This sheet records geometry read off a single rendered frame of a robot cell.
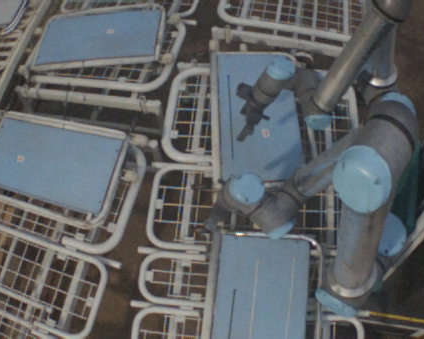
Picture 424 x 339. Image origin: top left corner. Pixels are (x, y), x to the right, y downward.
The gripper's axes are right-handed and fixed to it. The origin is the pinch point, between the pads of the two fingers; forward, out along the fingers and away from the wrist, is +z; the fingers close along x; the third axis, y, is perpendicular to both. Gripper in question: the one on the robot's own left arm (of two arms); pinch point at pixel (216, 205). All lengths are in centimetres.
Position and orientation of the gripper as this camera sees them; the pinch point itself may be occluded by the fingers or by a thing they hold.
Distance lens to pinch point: 162.1
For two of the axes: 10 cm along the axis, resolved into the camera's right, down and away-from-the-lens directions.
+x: -4.3, 8.4, -3.3
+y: -8.7, -4.9, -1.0
